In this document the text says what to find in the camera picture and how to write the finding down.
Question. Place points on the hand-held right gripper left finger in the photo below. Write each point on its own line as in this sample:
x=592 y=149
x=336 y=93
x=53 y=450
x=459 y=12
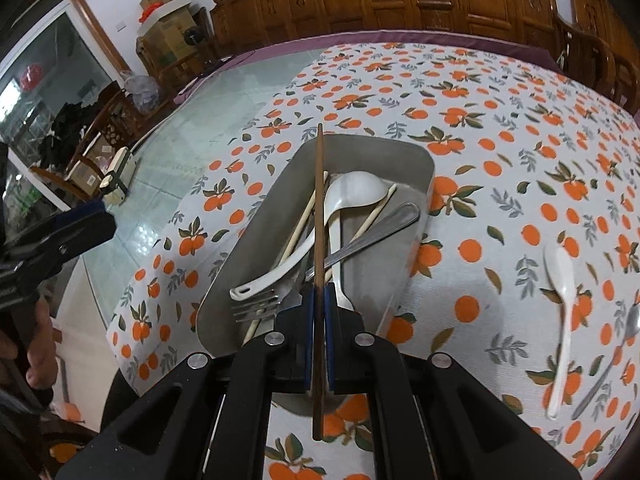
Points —
x=310 y=330

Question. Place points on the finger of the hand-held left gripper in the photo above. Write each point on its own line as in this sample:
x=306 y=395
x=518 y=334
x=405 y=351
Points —
x=90 y=205
x=75 y=240

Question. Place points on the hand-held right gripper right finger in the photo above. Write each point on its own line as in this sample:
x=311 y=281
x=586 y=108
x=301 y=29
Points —
x=329 y=330

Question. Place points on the metal tray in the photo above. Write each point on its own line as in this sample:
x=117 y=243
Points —
x=370 y=280

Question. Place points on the light wooden chopstick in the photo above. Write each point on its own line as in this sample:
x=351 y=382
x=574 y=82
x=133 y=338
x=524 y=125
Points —
x=372 y=215
x=300 y=225

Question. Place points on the brown wooden chopstick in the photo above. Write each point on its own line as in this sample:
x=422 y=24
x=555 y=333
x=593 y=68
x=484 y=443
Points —
x=319 y=210

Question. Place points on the metal fork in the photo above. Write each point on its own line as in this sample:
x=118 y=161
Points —
x=390 y=222

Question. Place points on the white ladle spoon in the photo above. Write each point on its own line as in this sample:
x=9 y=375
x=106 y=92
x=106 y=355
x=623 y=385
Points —
x=357 y=187

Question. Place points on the person's left hand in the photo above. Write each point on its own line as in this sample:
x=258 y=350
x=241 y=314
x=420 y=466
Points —
x=42 y=355

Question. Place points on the flat cardboard box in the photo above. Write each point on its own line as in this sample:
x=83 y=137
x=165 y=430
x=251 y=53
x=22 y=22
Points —
x=90 y=177

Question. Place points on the white black device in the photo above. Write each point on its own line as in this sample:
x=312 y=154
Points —
x=120 y=165

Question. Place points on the dark cloth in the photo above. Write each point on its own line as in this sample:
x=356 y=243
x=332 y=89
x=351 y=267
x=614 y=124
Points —
x=65 y=125

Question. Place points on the wooden side chair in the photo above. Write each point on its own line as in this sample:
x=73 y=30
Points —
x=115 y=120

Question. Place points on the clear plastic bag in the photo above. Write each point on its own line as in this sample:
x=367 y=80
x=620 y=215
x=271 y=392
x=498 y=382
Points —
x=140 y=91

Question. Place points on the glass sliding door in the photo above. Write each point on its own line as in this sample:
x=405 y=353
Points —
x=45 y=70

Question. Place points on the large cardboard box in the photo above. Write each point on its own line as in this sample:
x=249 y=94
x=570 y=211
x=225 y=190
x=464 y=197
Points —
x=172 y=35

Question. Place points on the white plastic spoon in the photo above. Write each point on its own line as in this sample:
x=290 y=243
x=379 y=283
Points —
x=559 y=280

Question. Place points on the slim metal spoon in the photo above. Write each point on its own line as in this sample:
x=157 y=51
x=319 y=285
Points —
x=600 y=385

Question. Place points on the carved wooden sofa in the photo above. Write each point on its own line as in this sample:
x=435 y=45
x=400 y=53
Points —
x=450 y=0

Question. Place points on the wooden dining chair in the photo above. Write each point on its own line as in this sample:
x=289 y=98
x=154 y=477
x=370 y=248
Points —
x=627 y=80
x=585 y=60

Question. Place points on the carved wooden armchair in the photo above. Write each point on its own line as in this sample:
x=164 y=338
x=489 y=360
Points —
x=595 y=10

